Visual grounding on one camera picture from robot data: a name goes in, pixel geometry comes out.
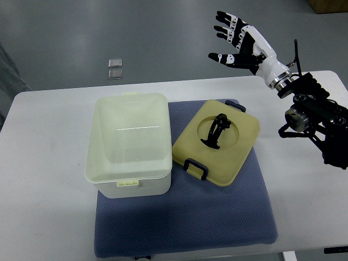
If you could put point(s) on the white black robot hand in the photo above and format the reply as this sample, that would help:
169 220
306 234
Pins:
254 52

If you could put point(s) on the yellow storage box lid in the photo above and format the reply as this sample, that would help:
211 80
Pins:
216 142

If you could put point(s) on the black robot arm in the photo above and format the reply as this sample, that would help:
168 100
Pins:
314 115

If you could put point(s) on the brown cardboard box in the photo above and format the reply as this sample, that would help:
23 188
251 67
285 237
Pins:
328 6

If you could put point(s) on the white storage box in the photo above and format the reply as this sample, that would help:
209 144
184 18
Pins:
130 150

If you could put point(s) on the upper metal floor plate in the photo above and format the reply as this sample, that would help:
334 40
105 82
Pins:
115 63

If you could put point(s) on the metal floor plate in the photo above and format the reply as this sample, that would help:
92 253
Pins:
115 74
115 63

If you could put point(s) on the lower metal floor plate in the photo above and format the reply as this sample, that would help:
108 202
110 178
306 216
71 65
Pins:
115 74

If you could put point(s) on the blue padded mat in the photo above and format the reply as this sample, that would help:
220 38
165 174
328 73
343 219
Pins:
191 215

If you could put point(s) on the black table control panel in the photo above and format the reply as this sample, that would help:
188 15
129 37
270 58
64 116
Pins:
334 250

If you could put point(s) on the person in grey trousers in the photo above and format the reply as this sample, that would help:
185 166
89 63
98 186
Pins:
11 83

